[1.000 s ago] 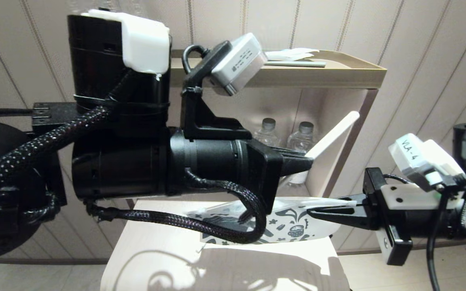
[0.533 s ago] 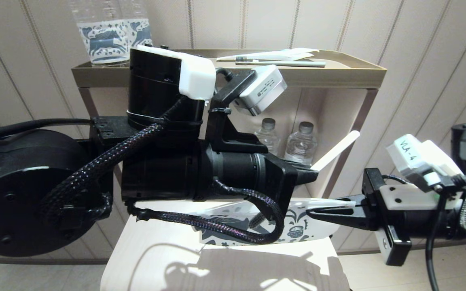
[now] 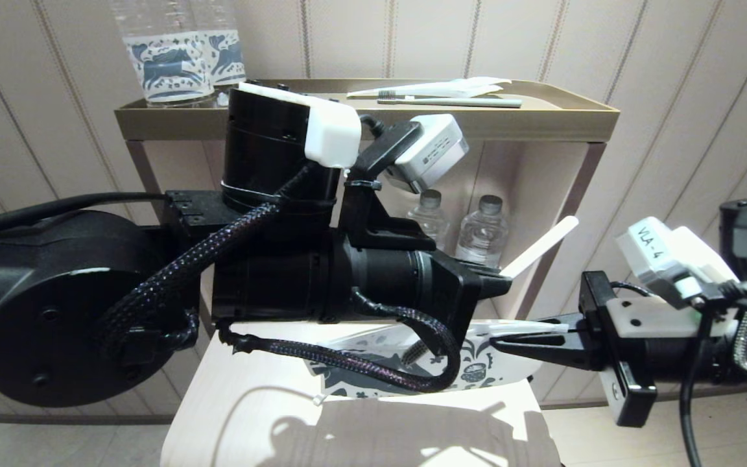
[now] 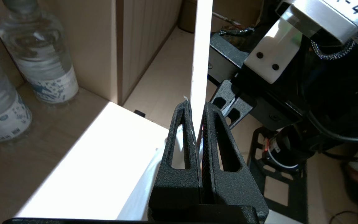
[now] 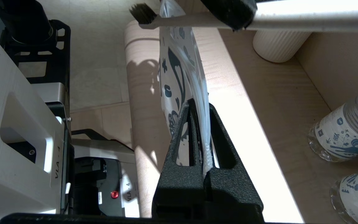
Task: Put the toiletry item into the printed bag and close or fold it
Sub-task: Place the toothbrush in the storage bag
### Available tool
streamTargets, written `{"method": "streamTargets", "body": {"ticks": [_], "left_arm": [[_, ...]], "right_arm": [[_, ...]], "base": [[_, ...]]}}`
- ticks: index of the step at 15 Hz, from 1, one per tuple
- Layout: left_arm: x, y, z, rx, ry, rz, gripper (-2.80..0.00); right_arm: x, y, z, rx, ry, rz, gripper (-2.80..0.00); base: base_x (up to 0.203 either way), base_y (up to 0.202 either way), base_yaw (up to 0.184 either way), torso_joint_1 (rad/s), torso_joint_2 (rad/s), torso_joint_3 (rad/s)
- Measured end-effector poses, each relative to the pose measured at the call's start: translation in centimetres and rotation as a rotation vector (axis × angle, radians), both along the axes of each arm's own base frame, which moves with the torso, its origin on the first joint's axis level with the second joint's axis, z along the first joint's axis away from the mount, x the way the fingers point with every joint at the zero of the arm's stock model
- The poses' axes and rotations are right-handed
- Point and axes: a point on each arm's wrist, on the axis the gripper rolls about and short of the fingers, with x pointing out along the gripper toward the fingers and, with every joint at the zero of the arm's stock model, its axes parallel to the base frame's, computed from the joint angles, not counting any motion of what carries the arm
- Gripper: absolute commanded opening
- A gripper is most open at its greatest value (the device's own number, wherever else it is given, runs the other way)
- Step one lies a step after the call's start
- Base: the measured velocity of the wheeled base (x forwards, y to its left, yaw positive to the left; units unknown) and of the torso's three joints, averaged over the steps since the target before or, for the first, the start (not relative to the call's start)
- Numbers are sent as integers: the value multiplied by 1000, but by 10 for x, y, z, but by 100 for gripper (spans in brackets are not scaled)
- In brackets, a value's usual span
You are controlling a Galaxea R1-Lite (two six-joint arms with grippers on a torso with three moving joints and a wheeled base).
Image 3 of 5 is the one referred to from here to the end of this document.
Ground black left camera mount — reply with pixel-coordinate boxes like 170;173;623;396
341;120;439;254

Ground grey toothbrush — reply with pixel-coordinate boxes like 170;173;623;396
379;91;523;109

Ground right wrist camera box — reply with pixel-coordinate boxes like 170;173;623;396
615;217;737;309

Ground white toothbrush black bristles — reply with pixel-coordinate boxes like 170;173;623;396
403;216;580;365

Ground large blue-label water bottle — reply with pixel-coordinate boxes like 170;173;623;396
192;0;248;108
111;0;216;108

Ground small clear water bottle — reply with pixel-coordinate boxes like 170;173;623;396
407;189;450;252
456;195;510;269

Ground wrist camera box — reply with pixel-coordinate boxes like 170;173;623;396
615;217;737;309
388;114;469;194

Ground smooth black left camera cable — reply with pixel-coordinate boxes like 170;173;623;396
0;114;388;228

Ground beige open shelf cabinet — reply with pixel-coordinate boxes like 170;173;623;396
126;139;608;322

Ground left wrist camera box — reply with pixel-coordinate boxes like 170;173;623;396
388;114;469;194

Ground white paper wrapper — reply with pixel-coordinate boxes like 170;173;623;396
348;77;514;99

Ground smooth black camera cable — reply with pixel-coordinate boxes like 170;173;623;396
0;114;388;228
678;279;747;467

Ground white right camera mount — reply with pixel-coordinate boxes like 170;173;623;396
607;295;737;338

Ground braided left arm cable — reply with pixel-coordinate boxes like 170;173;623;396
98;165;462;394

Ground white blue horse-print bag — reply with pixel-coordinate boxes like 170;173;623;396
305;320;572;398

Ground smooth black right camera cable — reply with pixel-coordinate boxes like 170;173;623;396
678;279;747;467

